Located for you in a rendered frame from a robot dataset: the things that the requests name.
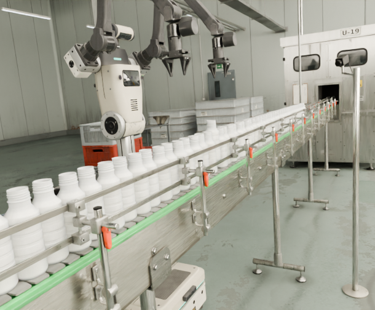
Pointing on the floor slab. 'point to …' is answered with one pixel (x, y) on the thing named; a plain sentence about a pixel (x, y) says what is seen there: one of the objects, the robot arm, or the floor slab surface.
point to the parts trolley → (155, 127)
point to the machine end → (338, 88)
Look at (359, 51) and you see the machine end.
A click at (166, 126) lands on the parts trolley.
